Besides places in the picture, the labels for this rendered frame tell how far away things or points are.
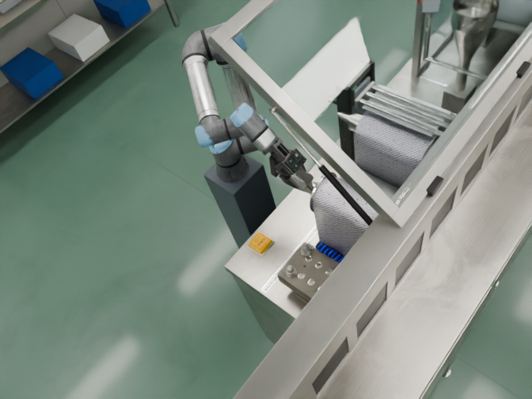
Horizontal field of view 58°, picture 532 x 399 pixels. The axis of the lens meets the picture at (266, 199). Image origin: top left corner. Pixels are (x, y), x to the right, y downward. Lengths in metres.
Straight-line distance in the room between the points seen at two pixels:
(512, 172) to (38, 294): 2.86
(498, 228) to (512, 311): 1.54
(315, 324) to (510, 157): 0.77
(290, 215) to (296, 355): 1.11
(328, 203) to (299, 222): 0.45
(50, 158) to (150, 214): 1.13
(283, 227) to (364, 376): 0.95
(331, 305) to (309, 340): 0.08
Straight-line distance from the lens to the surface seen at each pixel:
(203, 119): 1.65
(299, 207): 2.00
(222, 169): 2.10
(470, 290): 1.23
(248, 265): 1.90
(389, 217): 1.03
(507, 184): 1.41
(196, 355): 2.81
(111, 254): 3.32
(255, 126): 1.51
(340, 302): 0.97
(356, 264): 1.00
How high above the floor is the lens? 2.55
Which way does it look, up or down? 54 degrees down
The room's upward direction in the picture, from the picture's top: 18 degrees counter-clockwise
